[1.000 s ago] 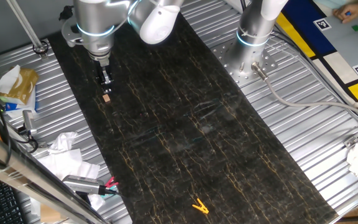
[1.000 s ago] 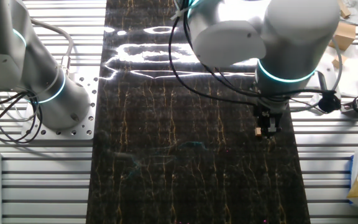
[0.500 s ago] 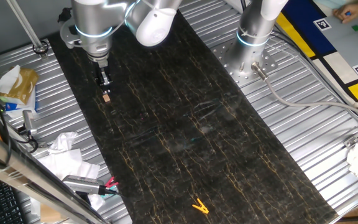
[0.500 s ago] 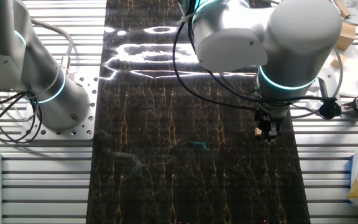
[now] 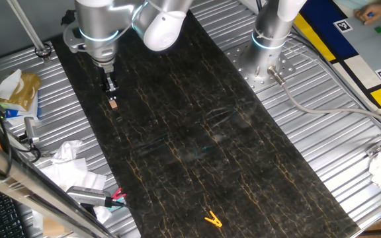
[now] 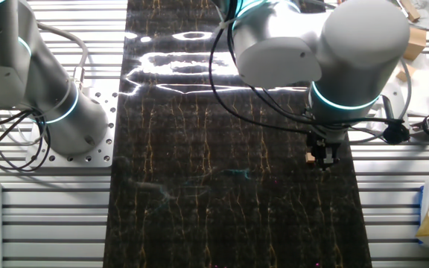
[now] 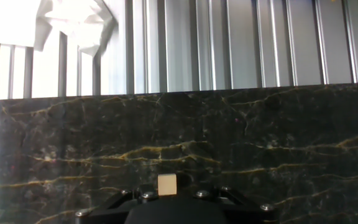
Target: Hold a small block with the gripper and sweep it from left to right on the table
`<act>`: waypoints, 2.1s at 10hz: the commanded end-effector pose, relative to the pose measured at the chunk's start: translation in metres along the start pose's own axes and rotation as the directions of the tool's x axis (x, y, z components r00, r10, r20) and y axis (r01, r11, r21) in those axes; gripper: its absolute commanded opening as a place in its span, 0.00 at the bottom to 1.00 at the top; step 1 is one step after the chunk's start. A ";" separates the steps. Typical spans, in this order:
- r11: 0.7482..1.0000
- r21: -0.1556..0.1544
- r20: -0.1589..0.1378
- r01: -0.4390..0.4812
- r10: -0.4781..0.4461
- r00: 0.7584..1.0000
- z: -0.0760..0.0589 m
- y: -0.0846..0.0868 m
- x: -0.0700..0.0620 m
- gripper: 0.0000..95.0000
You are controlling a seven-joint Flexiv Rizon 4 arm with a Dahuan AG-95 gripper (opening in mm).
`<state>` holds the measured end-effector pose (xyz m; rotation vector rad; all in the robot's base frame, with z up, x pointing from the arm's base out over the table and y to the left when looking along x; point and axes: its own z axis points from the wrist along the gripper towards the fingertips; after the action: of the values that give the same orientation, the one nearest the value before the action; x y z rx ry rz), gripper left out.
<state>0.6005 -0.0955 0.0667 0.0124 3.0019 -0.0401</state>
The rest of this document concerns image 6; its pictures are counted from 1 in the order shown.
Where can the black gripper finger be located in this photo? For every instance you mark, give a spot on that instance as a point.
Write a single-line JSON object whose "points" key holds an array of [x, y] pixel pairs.
{"points": [[318, 161], [333, 160]]}

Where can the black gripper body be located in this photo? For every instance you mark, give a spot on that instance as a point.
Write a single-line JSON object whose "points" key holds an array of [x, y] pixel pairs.
{"points": [[315, 147]]}

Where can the tiny wooden cube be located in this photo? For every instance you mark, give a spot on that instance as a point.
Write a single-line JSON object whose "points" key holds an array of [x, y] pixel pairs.
{"points": [[308, 158]]}

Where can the large wooden block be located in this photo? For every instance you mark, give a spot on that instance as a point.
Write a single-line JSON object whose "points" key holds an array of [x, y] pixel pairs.
{"points": [[417, 44]]}

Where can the long wooden stick block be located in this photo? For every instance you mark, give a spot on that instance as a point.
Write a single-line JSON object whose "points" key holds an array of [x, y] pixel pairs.
{"points": [[410, 10]]}

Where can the crumpled white tissue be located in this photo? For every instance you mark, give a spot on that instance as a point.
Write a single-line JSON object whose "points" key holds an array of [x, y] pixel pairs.
{"points": [[374, 131]]}

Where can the black marble pattern mat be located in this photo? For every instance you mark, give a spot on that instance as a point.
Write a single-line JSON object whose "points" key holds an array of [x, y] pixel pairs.
{"points": [[218, 186]]}

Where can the medium wooden cube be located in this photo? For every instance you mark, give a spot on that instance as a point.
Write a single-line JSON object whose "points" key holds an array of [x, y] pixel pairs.
{"points": [[402, 76]]}

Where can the flat white tissue sheet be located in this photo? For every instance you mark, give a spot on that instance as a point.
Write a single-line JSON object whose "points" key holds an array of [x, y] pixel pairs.
{"points": [[423, 93]]}

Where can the white paper sheet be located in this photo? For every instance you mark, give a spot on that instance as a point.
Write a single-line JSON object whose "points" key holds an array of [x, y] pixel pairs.
{"points": [[425, 15]]}

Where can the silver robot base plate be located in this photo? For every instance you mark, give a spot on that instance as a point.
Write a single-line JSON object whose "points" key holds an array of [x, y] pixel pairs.
{"points": [[103, 150]]}

